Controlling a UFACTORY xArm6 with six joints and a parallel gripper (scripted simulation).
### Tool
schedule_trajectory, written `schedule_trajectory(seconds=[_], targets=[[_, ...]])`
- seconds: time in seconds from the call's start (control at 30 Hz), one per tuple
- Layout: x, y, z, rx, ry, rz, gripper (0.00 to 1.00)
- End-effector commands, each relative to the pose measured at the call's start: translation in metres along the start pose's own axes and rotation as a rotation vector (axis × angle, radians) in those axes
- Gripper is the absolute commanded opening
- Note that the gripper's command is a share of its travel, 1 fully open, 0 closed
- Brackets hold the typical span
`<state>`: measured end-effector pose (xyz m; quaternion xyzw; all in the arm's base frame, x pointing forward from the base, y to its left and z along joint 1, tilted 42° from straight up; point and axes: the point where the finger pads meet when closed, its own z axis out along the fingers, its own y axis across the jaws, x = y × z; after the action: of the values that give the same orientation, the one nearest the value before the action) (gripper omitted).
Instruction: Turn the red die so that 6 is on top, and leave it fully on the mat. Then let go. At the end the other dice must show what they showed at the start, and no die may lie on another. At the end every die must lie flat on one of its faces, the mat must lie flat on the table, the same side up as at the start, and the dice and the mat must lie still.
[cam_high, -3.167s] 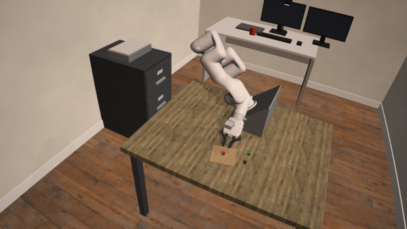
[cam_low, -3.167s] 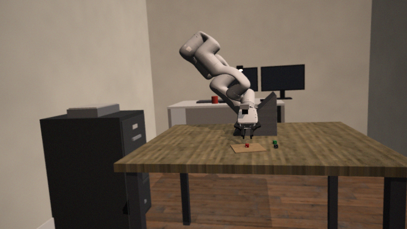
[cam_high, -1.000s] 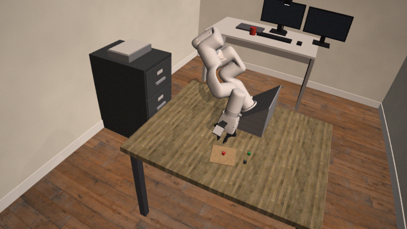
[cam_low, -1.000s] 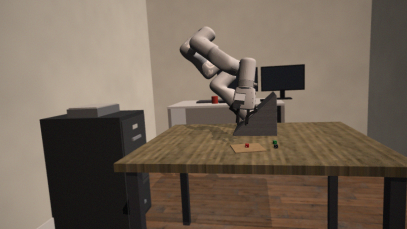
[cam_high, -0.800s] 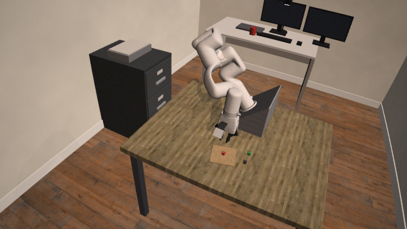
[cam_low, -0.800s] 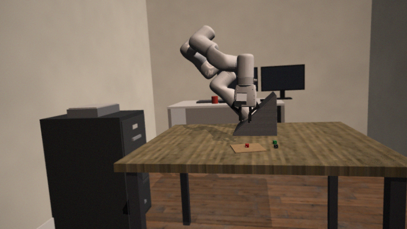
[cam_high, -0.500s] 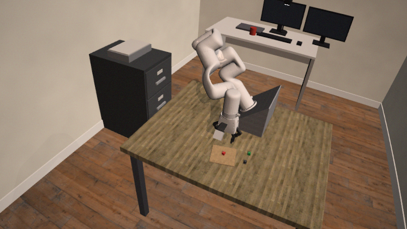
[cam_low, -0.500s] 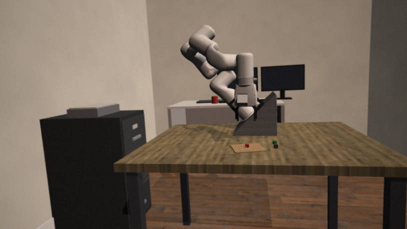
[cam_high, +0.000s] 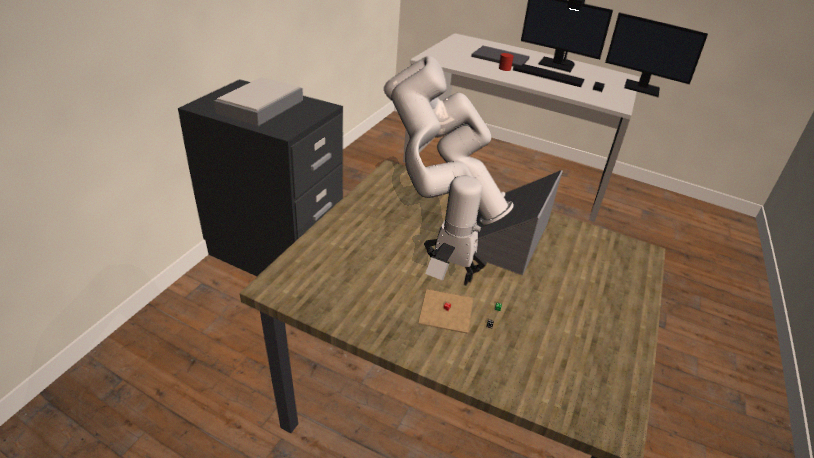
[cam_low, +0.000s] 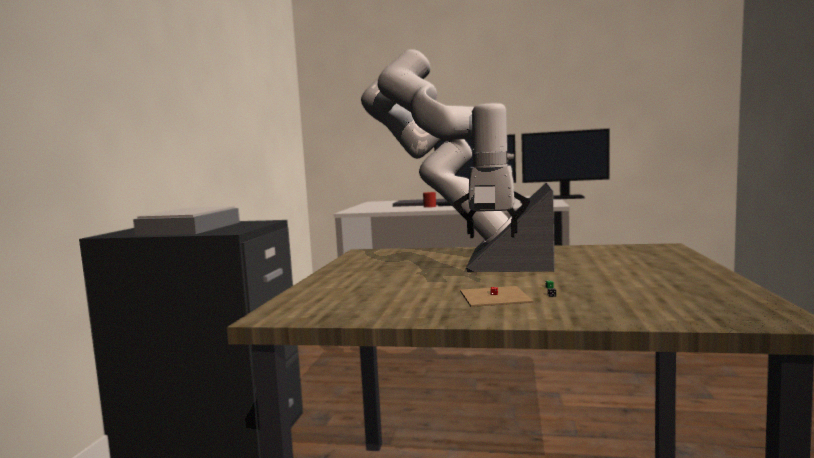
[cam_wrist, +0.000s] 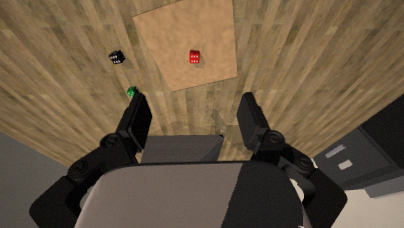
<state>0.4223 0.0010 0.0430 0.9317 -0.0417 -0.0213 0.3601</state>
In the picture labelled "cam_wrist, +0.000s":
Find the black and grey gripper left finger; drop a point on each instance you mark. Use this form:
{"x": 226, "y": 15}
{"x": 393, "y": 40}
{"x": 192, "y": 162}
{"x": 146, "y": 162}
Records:
{"x": 59, "y": 206}

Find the green die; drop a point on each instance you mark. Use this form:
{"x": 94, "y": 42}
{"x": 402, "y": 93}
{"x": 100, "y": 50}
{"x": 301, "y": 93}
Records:
{"x": 132, "y": 90}

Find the red die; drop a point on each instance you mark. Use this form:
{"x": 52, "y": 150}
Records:
{"x": 194, "y": 56}

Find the black die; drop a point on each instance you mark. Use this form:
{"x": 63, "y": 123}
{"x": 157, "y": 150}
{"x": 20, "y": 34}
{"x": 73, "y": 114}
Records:
{"x": 117, "y": 57}

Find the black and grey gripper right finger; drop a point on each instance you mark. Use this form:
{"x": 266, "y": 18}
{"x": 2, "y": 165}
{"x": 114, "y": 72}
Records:
{"x": 323, "y": 199}

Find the tan square mat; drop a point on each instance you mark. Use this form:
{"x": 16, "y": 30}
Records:
{"x": 171, "y": 31}

